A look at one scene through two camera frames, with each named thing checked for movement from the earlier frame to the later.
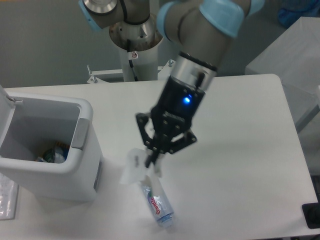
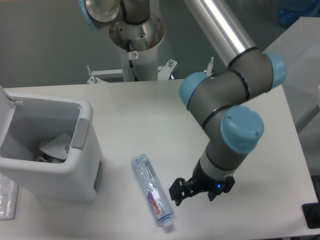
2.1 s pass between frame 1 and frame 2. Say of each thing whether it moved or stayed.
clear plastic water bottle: stayed
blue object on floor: stayed
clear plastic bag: stayed
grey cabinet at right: stayed
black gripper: moved
